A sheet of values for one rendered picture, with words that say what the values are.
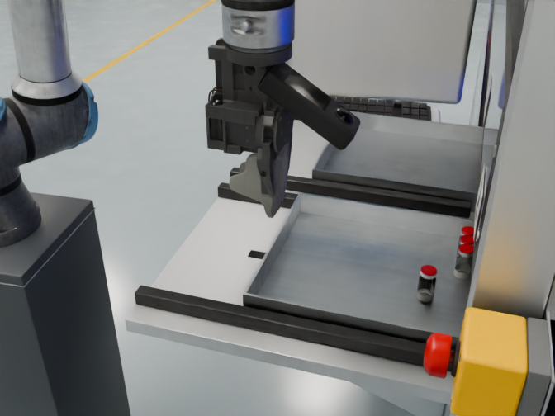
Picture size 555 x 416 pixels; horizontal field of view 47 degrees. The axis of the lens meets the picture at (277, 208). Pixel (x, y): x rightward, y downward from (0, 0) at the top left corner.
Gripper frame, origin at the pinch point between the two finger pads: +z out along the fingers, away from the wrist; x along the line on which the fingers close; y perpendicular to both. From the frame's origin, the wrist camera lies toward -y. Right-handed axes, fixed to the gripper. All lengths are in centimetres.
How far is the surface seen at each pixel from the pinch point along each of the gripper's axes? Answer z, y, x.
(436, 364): 1.1, -20.8, 19.5
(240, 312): 11.2, 2.5, 7.2
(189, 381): 101, 44, -56
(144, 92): 101, 165, -261
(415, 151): 13, -13, -47
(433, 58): 9, -11, -91
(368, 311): 13.0, -12.2, 0.3
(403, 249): 13.0, -14.6, -14.5
